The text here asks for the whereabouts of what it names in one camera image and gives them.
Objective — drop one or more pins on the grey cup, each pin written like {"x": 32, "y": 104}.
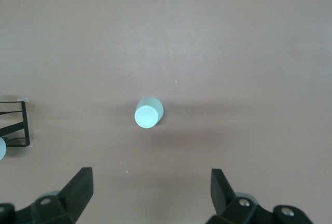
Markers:
{"x": 2, "y": 148}

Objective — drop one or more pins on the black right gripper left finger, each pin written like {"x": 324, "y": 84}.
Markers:
{"x": 75, "y": 195}

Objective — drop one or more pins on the pale green cup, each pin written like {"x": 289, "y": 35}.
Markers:
{"x": 146, "y": 116}

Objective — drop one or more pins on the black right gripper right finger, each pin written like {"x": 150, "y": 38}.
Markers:
{"x": 220, "y": 193}

